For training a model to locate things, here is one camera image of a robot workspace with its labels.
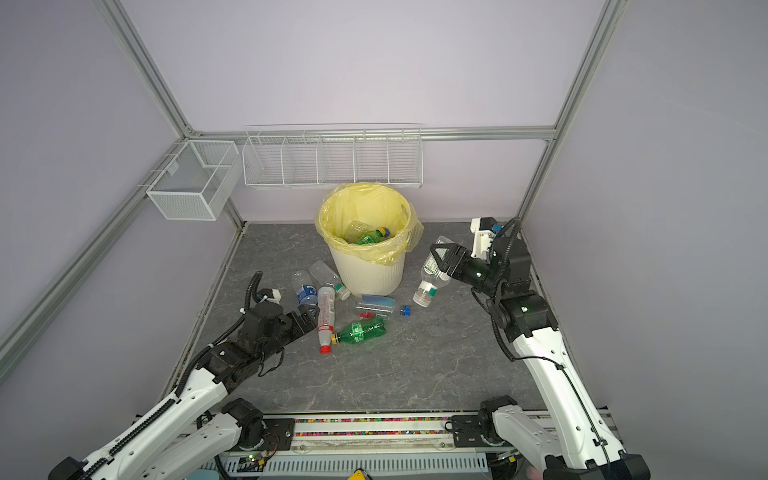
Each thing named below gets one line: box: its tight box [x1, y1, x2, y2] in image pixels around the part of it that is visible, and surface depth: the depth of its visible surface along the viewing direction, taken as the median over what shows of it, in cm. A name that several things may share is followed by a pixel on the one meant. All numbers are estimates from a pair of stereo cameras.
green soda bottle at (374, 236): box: [356, 226, 391, 245], surface depth 101 cm
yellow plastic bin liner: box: [314, 182, 424, 266], surface depth 91 cm
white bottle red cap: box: [317, 285, 336, 355], surface depth 92 cm
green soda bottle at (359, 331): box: [331, 317, 387, 345], surface depth 88 cm
